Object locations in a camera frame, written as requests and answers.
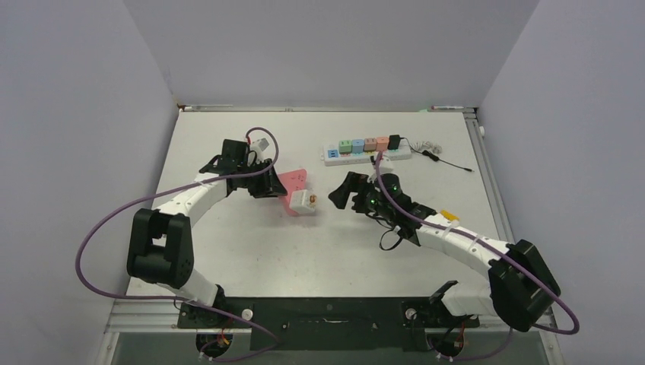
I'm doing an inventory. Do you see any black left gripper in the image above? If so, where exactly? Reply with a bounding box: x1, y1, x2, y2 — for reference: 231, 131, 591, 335
237, 159, 286, 198

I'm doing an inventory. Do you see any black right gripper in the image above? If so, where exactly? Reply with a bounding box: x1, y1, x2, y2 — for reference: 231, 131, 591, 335
331, 171, 395, 221

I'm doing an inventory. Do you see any pink triangular socket base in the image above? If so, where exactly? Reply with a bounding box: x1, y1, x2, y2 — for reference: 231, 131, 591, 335
278, 169, 307, 216

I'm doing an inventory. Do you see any yellow cube socket plug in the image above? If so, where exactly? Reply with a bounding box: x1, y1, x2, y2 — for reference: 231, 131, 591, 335
440, 210, 459, 222

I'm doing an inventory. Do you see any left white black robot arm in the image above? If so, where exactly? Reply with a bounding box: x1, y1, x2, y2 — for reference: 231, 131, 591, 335
126, 158, 287, 327

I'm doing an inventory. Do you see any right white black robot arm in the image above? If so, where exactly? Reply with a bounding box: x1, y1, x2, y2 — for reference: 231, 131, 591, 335
328, 172, 561, 332

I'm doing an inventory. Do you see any green cube plug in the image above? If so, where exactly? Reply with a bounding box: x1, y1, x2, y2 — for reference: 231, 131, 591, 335
338, 140, 353, 154

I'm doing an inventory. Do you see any blue cube plug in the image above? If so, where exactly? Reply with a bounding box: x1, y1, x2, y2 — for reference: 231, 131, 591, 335
351, 139, 365, 154

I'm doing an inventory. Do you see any tan cube plug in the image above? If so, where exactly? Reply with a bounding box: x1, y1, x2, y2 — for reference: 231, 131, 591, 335
364, 138, 377, 152

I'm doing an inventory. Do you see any salmon cube plug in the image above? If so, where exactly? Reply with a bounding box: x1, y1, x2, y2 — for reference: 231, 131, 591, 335
375, 137, 389, 151

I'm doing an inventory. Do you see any white long power strip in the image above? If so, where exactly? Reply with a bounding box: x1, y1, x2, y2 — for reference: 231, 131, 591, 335
320, 141, 412, 167

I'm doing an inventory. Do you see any black power adapter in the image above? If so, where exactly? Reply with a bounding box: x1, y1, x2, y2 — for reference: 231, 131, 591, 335
387, 135, 401, 151

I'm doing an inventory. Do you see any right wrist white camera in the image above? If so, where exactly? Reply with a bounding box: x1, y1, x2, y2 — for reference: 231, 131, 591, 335
375, 155, 395, 175

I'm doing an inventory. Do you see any wrist white camera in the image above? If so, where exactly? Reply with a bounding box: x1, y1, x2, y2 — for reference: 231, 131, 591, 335
375, 155, 395, 175
249, 138, 270, 160

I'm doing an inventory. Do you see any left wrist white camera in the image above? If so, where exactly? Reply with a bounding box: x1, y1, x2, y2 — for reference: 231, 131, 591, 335
249, 138, 270, 160

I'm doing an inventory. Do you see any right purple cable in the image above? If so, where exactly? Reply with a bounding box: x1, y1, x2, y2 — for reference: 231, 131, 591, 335
374, 151, 580, 363

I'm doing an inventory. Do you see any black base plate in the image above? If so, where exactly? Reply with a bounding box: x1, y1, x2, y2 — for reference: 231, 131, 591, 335
177, 297, 480, 352

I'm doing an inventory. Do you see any aluminium frame rail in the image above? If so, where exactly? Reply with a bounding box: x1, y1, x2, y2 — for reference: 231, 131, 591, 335
98, 297, 564, 364

